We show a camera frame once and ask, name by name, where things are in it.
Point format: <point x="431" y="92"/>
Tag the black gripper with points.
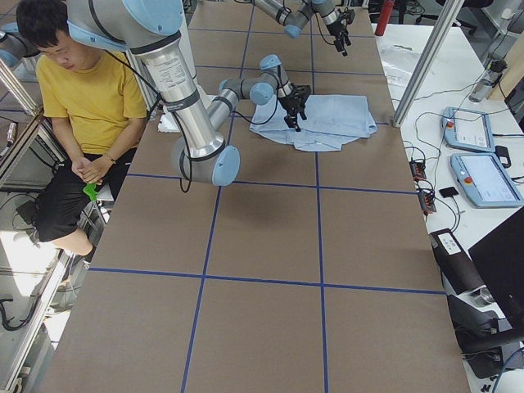
<point x="336" y="31"/>
<point x="290" y="103"/>

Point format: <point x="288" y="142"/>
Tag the light blue button shirt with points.
<point x="331" y="121"/>

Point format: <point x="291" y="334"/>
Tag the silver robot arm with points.
<point x="151" y="30"/>
<point x="293" y="22"/>

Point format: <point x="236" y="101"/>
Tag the red bottle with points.
<point x="384" y="17"/>

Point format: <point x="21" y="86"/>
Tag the clear plastic bag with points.
<point x="398" y="63"/>

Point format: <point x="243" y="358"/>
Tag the far blue teach pendant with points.
<point x="467" y="130"/>

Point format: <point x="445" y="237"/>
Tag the blue teach pendant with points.
<point x="467" y="130"/>
<point x="485" y="182"/>

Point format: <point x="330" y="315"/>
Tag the near blue teach pendant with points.
<point x="485" y="182"/>

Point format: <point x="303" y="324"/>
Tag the black power adapter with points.
<point x="502" y="153"/>

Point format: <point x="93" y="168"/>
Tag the person in yellow shirt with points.
<point x="98" y="116"/>

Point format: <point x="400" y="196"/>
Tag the black monitor screen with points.
<point x="498" y="258"/>

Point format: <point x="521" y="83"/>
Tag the aluminium frame post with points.
<point x="431" y="49"/>

